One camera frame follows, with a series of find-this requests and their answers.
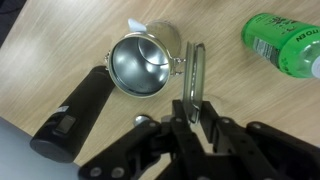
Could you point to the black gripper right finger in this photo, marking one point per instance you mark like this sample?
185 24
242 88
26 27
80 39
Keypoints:
235 154

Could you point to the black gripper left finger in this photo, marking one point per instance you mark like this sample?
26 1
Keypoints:
188 158

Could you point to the light green metal canister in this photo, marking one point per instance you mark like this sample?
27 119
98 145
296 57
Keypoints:
142 62

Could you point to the green plastic bottle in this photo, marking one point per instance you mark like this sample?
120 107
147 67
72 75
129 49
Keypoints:
293 47

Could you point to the black thermos bottle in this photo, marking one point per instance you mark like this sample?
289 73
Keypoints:
62 136

